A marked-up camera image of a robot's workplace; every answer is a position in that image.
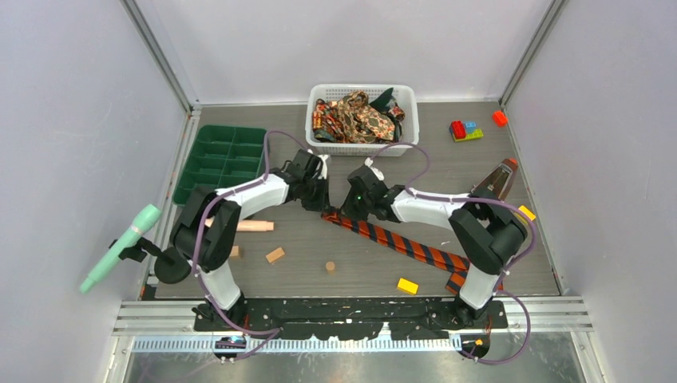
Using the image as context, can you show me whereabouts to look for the stacked lego bricks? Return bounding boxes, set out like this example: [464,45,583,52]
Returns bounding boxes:
[449,120,484,142]

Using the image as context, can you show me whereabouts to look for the wooden cylinder peg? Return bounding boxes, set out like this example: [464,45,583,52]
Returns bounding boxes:
[224,219,275,232]

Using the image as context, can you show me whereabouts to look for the red toy brick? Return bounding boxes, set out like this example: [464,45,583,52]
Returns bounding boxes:
[492,110,509,127]

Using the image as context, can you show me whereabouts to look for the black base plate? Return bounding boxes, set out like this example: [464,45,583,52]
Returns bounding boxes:
[192,297,508,341]

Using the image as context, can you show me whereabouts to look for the brown wooden metronome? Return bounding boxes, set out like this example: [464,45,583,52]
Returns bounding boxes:
[470,158,519,201]

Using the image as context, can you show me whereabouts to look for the small wooden cube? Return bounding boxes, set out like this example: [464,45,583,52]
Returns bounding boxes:
[230,246,243,259]

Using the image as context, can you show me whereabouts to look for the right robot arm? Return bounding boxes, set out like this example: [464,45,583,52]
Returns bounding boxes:
[341,158,535,328]

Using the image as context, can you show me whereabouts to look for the black microphone stand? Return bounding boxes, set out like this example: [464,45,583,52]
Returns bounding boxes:
[118,238,192,284]

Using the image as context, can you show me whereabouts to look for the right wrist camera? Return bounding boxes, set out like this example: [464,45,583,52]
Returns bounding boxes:
[365,163,385,181]

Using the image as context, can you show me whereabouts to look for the floral patterned tie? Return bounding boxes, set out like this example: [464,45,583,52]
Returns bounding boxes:
[311,90,406,144]

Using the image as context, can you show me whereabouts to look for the dark green tie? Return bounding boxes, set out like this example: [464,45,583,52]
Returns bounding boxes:
[370,87,394,111]

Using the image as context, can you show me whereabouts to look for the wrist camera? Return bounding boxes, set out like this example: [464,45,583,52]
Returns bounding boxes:
[365,163,385,181]
[317,154,331,180]

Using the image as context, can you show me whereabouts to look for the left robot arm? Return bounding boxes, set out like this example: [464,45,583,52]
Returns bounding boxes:
[168,149,330,330]

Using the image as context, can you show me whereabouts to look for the green compartment tray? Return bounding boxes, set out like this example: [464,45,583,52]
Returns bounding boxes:
[172,124,267,206]

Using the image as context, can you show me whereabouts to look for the orange navy striped tie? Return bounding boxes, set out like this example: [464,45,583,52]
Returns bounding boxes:
[321,210,470,294]

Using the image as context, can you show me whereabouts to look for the yellow toy brick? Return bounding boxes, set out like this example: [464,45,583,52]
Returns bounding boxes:
[397,278,419,295]
[518,205,536,221]

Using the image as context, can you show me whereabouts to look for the mint green microphone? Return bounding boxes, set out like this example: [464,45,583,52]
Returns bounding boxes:
[79,204,161,294]

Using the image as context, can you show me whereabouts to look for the small wooden block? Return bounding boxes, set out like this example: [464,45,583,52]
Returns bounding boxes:
[265,247,286,264]

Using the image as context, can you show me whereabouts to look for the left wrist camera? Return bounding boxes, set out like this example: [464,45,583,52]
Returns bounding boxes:
[317,154,331,180]

